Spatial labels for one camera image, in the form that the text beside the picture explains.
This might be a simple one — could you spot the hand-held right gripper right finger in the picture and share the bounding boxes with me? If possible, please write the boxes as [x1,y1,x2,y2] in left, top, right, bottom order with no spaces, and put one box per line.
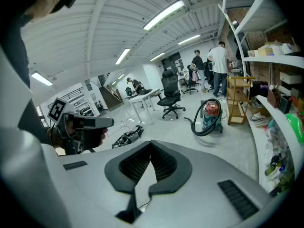
[148,139,193,196]

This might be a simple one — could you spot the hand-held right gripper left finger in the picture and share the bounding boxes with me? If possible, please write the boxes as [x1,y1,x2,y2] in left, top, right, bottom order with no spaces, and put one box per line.
[104,140,152,194]

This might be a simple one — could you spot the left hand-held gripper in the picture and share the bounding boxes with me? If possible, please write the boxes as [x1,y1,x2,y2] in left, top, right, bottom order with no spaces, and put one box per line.
[47,97,115,155]

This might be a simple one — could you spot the black vacuum hose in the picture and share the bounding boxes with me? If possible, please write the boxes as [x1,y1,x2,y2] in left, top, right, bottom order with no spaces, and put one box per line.
[184,98,223,137]

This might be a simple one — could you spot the person's left forearm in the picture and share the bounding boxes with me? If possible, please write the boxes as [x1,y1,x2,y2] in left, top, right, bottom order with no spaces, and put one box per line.
[45,126,65,150]

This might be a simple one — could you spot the person's left hand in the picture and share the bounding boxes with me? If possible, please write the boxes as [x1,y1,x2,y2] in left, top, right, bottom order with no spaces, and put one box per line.
[82,126,109,152]

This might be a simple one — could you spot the white equipment shelf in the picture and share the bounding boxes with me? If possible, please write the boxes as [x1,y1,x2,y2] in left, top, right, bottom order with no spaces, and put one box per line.
[71,96,95,117]

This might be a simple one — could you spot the brown staircase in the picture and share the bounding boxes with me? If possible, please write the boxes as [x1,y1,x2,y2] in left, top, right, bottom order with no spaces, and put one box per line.
[98,84,124,110]

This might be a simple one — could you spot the white rectangular desk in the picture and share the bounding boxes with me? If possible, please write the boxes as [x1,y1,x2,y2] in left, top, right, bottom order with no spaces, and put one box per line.
[128,87,162,125]

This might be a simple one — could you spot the wooden shelf cart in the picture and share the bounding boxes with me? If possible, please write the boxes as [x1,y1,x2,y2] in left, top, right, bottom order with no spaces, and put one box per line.
[225,76,255,126]

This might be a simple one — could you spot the black mesh office chair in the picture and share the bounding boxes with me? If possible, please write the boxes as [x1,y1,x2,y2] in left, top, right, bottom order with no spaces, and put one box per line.
[157,69,187,120]

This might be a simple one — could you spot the office chair with pink clothes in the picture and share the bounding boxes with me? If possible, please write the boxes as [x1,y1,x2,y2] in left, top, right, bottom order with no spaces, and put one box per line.
[182,64,200,95]

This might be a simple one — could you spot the stack of white plates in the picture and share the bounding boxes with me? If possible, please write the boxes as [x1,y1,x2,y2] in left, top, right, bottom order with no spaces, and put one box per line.
[249,112,271,128]

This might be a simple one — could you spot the person's torso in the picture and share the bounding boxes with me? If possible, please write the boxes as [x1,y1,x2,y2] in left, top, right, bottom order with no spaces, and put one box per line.
[0,13,52,145]

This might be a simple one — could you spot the brown box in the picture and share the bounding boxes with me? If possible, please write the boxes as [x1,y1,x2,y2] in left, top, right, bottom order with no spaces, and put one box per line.
[267,87,282,109]

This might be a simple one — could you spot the person's head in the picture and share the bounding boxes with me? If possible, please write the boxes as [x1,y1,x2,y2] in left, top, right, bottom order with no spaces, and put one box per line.
[22,0,61,23]

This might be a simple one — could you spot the green plastic bag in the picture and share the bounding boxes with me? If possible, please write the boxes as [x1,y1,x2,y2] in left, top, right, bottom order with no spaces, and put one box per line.
[285,112,304,144]

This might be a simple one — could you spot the white storage box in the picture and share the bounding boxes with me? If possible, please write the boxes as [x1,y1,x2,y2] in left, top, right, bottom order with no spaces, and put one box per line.
[279,72,303,85]

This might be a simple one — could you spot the white metal shelving rack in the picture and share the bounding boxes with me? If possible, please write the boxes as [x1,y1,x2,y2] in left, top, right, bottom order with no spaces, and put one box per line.
[218,0,304,194]

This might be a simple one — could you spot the small cardboard box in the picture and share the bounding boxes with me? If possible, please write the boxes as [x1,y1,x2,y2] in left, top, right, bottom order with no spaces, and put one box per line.
[257,46,274,57]

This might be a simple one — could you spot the black equipment pack with cables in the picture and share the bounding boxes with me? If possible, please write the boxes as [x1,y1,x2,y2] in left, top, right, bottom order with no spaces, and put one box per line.
[111,125,145,149]

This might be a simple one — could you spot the black wall board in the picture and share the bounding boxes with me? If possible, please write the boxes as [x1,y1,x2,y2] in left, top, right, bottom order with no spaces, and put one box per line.
[161,52,185,74]

